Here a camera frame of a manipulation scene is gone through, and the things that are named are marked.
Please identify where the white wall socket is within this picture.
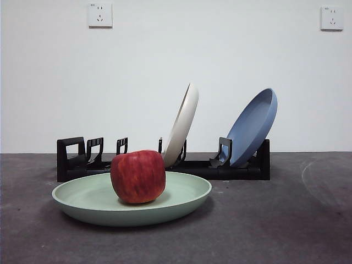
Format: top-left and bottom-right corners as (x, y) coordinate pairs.
(88, 2), (113, 29)
(320, 5), (344, 31)

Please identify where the black plate rack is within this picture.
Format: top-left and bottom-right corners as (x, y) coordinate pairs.
(57, 136), (271, 182)

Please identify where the beige plate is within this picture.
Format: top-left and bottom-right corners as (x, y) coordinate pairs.
(161, 81), (200, 168)

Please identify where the blue plate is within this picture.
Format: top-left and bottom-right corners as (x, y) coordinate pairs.
(227, 87), (278, 168)

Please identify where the green plate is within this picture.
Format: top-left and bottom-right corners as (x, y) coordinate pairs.
(51, 172), (213, 228)

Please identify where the red apple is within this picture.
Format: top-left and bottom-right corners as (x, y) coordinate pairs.
(110, 149), (167, 205)

